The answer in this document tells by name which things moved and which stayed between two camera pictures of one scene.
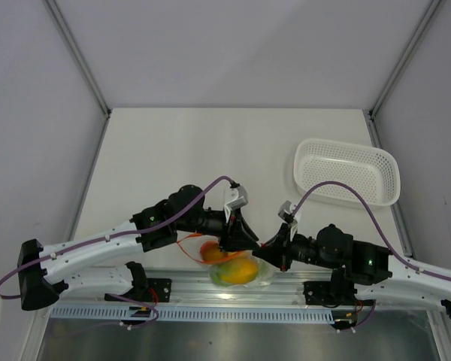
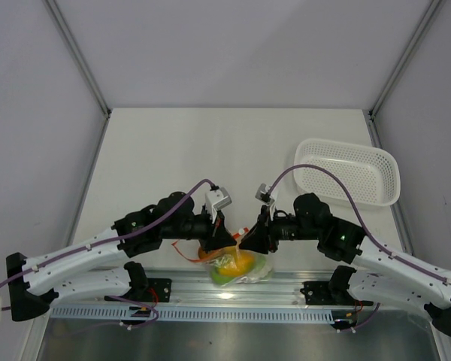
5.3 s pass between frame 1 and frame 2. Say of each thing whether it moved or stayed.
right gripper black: moved
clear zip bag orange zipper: moved
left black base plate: stayed
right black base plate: stayed
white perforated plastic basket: stayed
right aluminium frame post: stayed
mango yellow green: moved
